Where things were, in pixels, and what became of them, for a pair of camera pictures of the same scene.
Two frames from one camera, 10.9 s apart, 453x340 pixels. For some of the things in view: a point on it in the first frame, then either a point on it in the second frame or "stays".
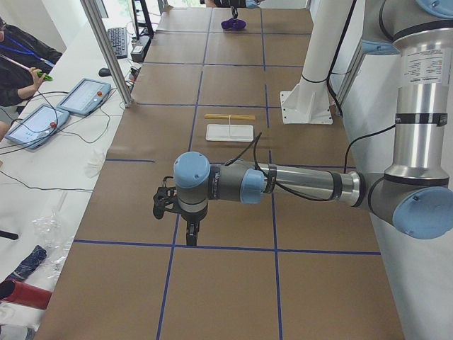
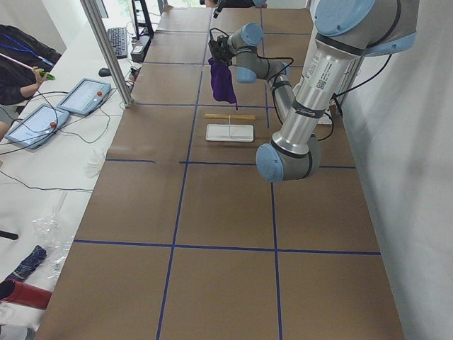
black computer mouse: (104, 72) stays
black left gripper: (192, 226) -> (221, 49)
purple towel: (233, 24) -> (221, 81)
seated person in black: (24, 61) stays
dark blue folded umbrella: (29, 263) stays
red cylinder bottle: (15, 292) stays
